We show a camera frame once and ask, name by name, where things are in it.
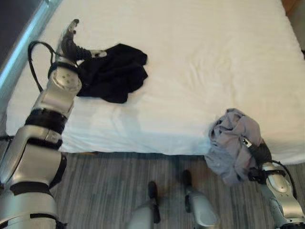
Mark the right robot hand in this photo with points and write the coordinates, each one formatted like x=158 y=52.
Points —
x=261 y=151

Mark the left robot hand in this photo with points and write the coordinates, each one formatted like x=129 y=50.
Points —
x=71 y=48

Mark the grey garment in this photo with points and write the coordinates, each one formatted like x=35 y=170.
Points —
x=232 y=145

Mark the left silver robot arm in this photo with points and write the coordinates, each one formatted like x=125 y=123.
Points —
x=35 y=140

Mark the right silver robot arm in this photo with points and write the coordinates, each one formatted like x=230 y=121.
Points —
x=280 y=190

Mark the white bed mattress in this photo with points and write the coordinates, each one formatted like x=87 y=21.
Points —
x=181 y=71

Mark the black garment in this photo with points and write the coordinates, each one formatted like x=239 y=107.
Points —
x=114 y=74

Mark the left silver robot leg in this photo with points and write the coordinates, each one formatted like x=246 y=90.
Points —
x=147 y=210

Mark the light blue bed frame rail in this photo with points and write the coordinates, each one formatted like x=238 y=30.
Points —
x=22 y=40

